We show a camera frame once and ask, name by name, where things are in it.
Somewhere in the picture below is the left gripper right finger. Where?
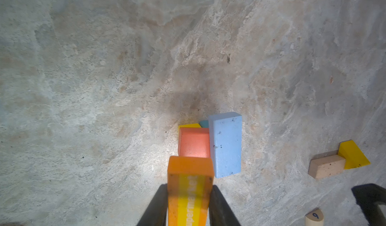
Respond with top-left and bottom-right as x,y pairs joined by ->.
209,185 -> 241,226

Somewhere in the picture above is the wooden cylinder block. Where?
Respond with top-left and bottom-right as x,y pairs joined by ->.
305,208 -> 324,226

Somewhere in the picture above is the teal wooden cube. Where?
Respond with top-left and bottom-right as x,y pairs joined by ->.
199,120 -> 209,128

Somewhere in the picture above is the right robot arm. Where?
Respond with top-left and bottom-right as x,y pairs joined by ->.
351,184 -> 386,226

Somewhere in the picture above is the orange supermarket block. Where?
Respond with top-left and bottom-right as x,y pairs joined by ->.
167,156 -> 214,226

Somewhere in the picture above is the small yellow wedge block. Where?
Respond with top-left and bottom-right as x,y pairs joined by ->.
338,140 -> 371,170

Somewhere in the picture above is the plain wooden block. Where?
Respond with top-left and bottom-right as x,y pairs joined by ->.
308,155 -> 346,180

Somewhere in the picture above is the yellow wooden cube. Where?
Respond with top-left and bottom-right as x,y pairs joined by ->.
178,123 -> 201,130

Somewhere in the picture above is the red wooden block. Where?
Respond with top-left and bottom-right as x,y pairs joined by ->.
178,127 -> 211,158

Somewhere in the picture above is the light blue wooden block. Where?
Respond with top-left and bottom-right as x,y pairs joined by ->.
208,112 -> 242,178

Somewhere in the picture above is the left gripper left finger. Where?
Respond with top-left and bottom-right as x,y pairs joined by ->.
137,184 -> 168,226

